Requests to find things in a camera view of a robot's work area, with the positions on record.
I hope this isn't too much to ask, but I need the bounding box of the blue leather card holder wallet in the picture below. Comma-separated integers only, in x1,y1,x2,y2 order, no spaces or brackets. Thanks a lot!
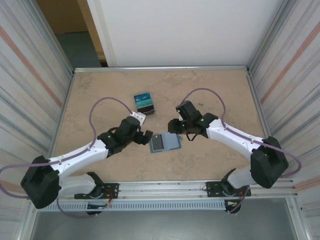
149,132,185,154

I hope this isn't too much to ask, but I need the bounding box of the black credit card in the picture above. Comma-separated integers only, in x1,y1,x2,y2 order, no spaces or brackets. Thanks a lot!
152,134,165,151

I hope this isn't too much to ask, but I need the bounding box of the blue card box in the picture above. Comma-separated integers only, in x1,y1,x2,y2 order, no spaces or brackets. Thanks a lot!
133,92,158,119

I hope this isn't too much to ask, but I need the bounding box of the teal card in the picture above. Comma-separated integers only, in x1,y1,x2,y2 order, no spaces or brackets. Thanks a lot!
135,98,154,107

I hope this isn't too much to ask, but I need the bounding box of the blue VIP card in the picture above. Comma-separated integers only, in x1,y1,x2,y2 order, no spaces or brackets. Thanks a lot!
134,92,152,101

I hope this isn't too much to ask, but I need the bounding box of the small circuit board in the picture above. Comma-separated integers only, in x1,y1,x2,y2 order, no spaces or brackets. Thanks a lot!
86,201,112,210

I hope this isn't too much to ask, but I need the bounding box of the tan wooden door edge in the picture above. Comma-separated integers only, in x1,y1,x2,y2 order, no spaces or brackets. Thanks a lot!
76,0,109,67

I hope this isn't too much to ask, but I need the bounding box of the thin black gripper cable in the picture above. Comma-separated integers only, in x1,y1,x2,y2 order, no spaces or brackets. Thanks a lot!
185,131,199,143

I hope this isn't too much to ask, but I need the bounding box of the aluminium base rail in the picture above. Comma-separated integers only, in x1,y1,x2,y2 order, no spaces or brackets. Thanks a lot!
26,178,300,202

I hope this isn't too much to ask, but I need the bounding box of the aluminium frame crossbar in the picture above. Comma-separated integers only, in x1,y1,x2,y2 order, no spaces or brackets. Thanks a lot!
74,65,252,75

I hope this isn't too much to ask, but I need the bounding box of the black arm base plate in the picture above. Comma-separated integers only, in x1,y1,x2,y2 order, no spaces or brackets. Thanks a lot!
74,182,120,200
204,181,252,199

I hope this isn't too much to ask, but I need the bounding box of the aluminium table side rail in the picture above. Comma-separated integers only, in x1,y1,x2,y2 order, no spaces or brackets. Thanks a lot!
246,71,276,151
47,71,76,157

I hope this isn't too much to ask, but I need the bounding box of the grey slotted cable duct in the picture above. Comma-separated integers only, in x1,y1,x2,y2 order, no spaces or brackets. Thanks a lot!
36,201,228,213

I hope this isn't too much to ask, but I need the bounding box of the translucent striped enclosure panel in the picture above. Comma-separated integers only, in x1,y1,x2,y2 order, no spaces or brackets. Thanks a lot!
0,0,73,226
249,0,320,226

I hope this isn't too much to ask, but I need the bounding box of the aluminium corner post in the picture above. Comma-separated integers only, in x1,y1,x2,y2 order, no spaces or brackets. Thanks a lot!
36,0,76,76
248,0,293,73

